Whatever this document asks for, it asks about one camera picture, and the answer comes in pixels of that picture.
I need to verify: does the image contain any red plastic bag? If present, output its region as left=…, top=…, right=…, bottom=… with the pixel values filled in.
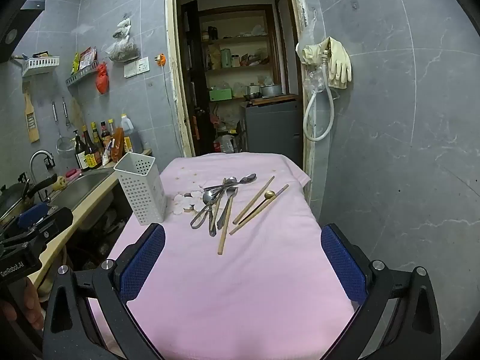
left=95, top=63, right=110, bottom=95

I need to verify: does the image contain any metal spoon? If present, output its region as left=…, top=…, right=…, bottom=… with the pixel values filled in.
left=217, top=187, right=239, bottom=230
left=203, top=173, right=258, bottom=191
left=202, top=189, right=219, bottom=238

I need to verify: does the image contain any gold-headed black spoon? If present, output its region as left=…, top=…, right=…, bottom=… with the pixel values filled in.
left=237, top=190, right=275, bottom=226

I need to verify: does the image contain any cream rubber glove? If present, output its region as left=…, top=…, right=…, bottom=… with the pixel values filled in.
left=296, top=41, right=328, bottom=66
left=325, top=37, right=353, bottom=90

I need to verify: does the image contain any black range hood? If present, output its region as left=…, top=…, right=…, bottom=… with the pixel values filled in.
left=0, top=0, right=49, bottom=62

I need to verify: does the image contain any dark pump bottle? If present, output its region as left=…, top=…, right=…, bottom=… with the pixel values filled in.
left=73, top=130, right=88, bottom=171

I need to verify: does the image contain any beige kitchen counter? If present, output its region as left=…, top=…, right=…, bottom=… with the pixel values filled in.
left=26, top=149, right=152, bottom=289

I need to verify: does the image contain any long wooden chopstick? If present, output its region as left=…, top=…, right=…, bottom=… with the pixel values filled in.
left=217, top=187, right=238, bottom=255

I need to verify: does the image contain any person's left hand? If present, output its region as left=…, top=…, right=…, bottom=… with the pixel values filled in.
left=0, top=288, right=46, bottom=331

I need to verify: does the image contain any white perforated utensil holder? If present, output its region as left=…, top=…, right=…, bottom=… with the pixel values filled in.
left=113, top=152, right=167, bottom=226

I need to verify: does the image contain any clear bag of dried goods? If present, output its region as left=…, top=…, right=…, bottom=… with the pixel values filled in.
left=105, top=13, right=140, bottom=62

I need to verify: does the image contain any metal strainer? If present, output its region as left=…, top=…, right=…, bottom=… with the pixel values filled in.
left=51, top=100, right=76, bottom=158

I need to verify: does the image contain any grey cabinet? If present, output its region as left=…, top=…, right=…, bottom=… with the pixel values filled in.
left=240, top=99, right=304, bottom=166

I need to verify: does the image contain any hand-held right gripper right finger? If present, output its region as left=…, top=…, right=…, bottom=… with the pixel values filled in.
left=320, top=223, right=442, bottom=360

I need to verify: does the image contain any wooden door frame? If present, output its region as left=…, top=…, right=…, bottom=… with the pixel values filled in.
left=164, top=0, right=316, bottom=166

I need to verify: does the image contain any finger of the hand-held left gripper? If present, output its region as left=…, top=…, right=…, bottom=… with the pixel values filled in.
left=0, top=207, right=74, bottom=249
left=17, top=202, right=51, bottom=226

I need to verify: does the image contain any orange snack packet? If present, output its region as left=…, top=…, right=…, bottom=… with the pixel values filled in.
left=110, top=127, right=125, bottom=160

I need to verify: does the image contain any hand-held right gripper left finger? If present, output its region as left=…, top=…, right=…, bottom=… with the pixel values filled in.
left=42, top=223, right=177, bottom=360

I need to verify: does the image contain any yellow-cap oil jug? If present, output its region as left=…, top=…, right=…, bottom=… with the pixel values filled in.
left=120, top=114, right=144, bottom=154

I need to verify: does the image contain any wooden grater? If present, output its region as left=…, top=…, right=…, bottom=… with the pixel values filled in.
left=22, top=82, right=40, bottom=144

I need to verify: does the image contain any wooden shelf unit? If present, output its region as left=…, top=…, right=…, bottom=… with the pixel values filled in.
left=199, top=5, right=280, bottom=102

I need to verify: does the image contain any pink floral towel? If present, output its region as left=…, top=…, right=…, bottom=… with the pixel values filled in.
left=88, top=152, right=355, bottom=360

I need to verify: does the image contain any yellow-label sauce bottle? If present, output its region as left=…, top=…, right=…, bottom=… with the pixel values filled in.
left=82, top=125, right=102, bottom=169

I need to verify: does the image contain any grey wall rack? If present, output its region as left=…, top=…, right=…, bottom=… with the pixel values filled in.
left=65, top=60, right=100, bottom=87

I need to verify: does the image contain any dark sauce bottle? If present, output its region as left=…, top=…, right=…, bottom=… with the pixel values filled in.
left=91, top=122, right=106, bottom=158

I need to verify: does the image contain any black wok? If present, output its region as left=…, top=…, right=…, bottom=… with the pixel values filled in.
left=0, top=173, right=59, bottom=226

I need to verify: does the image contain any white wall rack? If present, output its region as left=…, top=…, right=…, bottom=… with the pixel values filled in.
left=21, top=55, right=61, bottom=78

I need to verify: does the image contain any red packet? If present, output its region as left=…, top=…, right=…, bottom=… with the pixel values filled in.
left=79, top=47, right=98, bottom=70

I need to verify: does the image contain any metal faucet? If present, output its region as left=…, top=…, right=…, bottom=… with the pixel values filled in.
left=29, top=150, right=53, bottom=203

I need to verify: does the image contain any steel sink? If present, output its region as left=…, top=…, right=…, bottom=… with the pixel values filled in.
left=49, top=169, right=113, bottom=211

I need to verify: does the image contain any wooden board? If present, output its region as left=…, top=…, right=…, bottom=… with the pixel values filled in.
left=251, top=94, right=301, bottom=106

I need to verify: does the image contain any beige hanging scrubber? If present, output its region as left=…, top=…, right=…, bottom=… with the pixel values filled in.
left=70, top=97, right=85, bottom=128

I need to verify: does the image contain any white hose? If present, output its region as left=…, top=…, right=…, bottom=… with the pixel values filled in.
left=303, top=50, right=335, bottom=142

